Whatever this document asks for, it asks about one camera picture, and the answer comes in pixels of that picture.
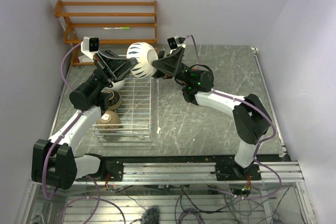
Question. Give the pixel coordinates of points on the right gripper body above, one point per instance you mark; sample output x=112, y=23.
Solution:
x=184, y=75

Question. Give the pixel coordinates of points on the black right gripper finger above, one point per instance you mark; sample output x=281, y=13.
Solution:
x=160, y=75
x=170, y=64

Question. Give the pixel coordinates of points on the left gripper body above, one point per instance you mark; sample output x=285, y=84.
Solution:
x=98, y=80

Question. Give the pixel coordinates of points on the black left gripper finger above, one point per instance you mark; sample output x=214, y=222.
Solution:
x=115, y=68
x=110, y=56

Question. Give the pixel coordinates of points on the white bowl with leaf pattern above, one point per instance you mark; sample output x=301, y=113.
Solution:
x=145, y=54

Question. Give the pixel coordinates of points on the black glazed patterned bowl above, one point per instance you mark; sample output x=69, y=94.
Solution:
x=111, y=100

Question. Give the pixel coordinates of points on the beige brown ceramic bowl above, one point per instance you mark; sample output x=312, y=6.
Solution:
x=109, y=122

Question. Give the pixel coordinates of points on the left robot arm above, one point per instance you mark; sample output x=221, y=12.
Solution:
x=71, y=134

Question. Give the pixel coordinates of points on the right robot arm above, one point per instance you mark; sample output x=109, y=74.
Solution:
x=251, y=119

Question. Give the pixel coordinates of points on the wooden shelf rack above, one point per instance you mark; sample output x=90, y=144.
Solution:
x=115, y=23

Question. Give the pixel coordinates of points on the white box on shelf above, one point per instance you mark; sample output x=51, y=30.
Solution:
x=84, y=59

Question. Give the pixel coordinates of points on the green white marker pen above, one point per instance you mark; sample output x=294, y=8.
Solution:
x=116, y=28

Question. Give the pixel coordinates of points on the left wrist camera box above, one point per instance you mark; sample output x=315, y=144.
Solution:
x=89, y=46

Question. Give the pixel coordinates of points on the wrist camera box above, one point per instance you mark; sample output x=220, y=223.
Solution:
x=89, y=46
x=175, y=42

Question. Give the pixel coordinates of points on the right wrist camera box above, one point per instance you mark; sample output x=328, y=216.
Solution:
x=175, y=42

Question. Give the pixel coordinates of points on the white wire dish rack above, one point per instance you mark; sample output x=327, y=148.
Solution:
x=134, y=112

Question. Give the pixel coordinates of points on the aluminium rail frame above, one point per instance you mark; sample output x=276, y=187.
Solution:
x=192, y=169

